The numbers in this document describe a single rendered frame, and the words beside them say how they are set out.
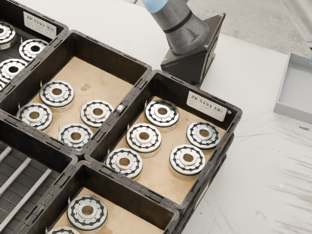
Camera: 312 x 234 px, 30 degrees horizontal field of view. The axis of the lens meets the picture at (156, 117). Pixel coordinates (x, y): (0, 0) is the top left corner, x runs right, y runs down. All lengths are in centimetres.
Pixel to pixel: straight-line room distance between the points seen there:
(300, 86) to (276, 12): 148
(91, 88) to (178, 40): 34
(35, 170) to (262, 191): 69
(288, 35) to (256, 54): 125
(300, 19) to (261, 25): 175
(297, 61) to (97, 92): 80
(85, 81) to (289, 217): 75
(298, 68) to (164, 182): 82
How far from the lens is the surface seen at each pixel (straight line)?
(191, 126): 171
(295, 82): 217
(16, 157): 166
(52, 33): 191
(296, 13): 173
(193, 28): 194
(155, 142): 166
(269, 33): 344
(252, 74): 215
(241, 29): 342
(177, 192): 161
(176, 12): 191
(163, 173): 164
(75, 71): 187
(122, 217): 155
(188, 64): 196
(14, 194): 159
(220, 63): 215
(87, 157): 153
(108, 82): 184
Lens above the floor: 218
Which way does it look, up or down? 50 degrees down
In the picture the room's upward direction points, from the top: 10 degrees clockwise
